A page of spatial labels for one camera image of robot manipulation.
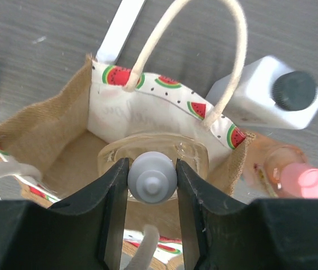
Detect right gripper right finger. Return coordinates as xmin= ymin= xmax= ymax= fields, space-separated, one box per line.
xmin=176 ymin=159 xmax=244 ymax=269

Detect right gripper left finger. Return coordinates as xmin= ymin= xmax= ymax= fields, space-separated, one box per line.
xmin=49 ymin=158 xmax=129 ymax=269

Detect clear bottle grey cap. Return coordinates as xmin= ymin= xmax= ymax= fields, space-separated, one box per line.
xmin=97 ymin=133 xmax=209 ymax=204

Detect pink pump soap bottle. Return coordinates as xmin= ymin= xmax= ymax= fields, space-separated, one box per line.
xmin=243 ymin=133 xmax=318 ymax=199

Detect white bottle dark cap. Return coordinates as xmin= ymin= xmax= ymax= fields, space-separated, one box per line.
xmin=205 ymin=55 xmax=318 ymax=131

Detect white clothes rack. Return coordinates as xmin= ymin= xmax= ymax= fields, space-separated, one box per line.
xmin=96 ymin=0 xmax=146 ymax=65

